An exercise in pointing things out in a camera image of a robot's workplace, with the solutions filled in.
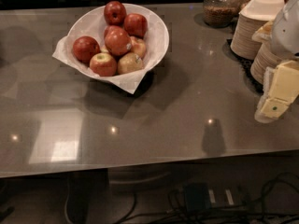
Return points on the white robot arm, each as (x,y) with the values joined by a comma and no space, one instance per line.
(284,37)

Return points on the white foam takeout box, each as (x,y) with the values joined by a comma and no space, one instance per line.
(262,10)

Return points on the glass jar with grains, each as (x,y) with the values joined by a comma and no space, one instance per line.
(220,13)

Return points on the black power adapter box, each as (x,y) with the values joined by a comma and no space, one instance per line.
(196,197)

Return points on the stack of paper plates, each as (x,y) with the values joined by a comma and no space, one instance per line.
(242,43)
(264,58)

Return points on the left dark red apple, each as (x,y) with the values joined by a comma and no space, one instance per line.
(84,48)

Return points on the white bowl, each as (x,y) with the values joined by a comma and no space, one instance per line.
(155,38)

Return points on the rear stack of paper plates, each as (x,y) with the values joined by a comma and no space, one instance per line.
(242,43)

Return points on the front stack of paper plates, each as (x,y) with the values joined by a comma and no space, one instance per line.
(264,58)

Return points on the front yellow-green apple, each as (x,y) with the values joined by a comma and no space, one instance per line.
(130,62)

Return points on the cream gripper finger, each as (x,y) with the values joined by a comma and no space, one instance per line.
(285,82)
(272,108)

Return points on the top red apple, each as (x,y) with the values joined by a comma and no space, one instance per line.
(114,13)

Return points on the red apple with sticker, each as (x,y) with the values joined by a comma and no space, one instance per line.
(118,42)

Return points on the right rear red apple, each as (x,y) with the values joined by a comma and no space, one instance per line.
(135,24)

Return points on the black mat under plates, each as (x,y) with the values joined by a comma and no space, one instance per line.
(250,81)

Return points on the right pale red apple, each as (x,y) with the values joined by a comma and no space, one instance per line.
(138,46)

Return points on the front red-yellow apple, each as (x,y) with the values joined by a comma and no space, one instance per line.
(103,64)

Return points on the hidden rear red apple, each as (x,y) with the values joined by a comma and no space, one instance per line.
(110,28)

